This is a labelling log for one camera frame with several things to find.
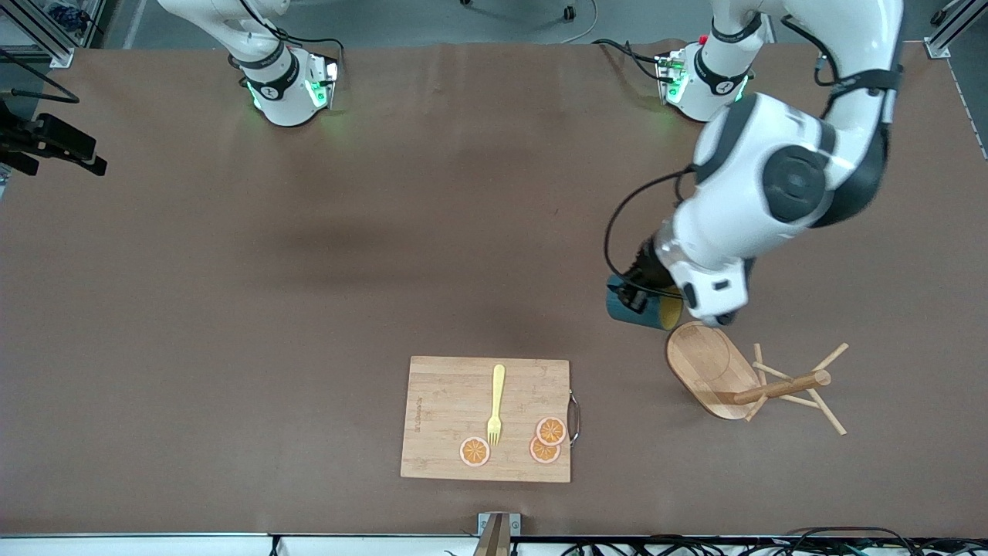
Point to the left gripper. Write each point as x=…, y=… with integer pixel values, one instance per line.
x=645, y=272

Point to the teal mug with yellow interior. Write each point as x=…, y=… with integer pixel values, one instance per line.
x=617, y=309

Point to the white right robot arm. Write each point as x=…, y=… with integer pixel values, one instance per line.
x=278, y=93

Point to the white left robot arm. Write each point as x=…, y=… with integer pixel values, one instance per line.
x=795, y=181

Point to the wooden mug tree rack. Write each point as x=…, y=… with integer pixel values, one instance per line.
x=706, y=363

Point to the orange slice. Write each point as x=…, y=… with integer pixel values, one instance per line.
x=475, y=452
x=539, y=455
x=551, y=431

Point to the yellow fork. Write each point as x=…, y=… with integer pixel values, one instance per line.
x=498, y=386

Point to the bamboo cutting board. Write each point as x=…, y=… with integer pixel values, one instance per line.
x=440, y=401

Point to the aluminium frame profile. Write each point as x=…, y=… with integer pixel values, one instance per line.
x=58, y=55
x=945, y=38

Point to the white table edge rail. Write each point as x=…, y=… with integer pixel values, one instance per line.
x=154, y=546

